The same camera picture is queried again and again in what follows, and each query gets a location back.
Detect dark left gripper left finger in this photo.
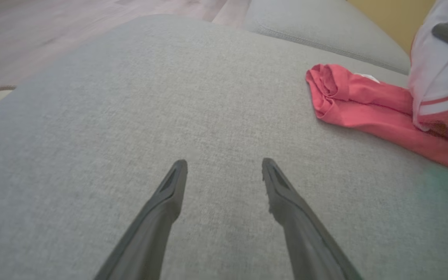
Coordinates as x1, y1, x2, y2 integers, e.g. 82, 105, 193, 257
94, 159, 188, 280

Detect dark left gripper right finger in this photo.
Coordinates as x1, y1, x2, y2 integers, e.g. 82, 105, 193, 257
262, 157, 364, 280

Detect red and white striped jersey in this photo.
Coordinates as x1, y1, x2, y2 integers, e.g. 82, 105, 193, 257
408, 0, 448, 148

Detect red shorts with white hem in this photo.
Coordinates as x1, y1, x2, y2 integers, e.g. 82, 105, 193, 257
305, 64, 448, 178

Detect yellow sofa cushion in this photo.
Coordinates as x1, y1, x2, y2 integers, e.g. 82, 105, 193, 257
346, 0, 437, 55

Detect grey fabric sofa seat cushion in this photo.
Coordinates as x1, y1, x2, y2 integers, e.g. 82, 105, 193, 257
0, 14, 448, 280

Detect grey fabric sofa back cushion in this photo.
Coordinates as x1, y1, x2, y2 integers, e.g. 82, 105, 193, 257
243, 0, 411, 75

